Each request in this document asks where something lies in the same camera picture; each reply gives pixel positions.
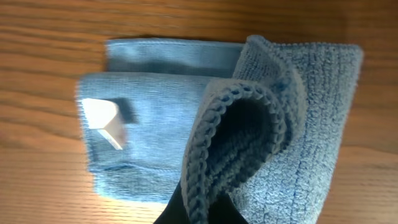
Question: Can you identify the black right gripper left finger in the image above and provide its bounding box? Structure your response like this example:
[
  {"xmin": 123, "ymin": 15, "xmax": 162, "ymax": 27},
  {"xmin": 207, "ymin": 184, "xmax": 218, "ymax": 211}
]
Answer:
[{"xmin": 154, "ymin": 182, "xmax": 190, "ymax": 224}]

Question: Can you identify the white cloth label tag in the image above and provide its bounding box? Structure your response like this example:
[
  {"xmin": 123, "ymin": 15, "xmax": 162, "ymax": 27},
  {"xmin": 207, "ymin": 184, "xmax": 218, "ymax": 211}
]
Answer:
[{"xmin": 81, "ymin": 98, "xmax": 126, "ymax": 150}]

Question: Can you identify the blue microfibre cloth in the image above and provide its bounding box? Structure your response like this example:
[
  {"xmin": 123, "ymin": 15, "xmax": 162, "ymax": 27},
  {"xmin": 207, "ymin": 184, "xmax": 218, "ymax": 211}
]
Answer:
[{"xmin": 76, "ymin": 35, "xmax": 363, "ymax": 223}]

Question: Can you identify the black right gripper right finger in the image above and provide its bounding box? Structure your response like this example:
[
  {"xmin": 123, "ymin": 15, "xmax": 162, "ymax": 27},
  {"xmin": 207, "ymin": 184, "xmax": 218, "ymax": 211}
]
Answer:
[{"xmin": 208, "ymin": 194, "xmax": 248, "ymax": 224}]

